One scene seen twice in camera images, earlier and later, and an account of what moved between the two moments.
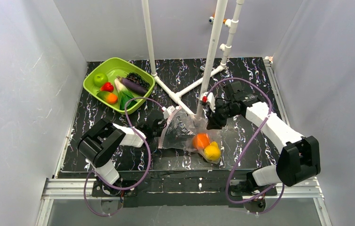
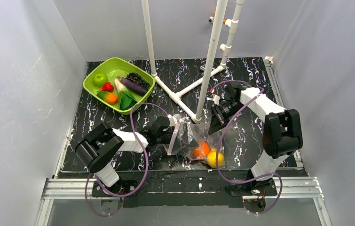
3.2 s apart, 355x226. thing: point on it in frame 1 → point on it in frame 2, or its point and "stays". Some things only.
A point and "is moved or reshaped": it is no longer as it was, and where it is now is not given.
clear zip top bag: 180,130 is moved or reshaped
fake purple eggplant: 133,85 stays
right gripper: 214,117 stays
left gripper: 159,127 → 167,137
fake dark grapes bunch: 136,78 stays
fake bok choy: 124,93 stays
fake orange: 201,140 → 202,150
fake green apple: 99,78 stays
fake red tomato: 107,86 stays
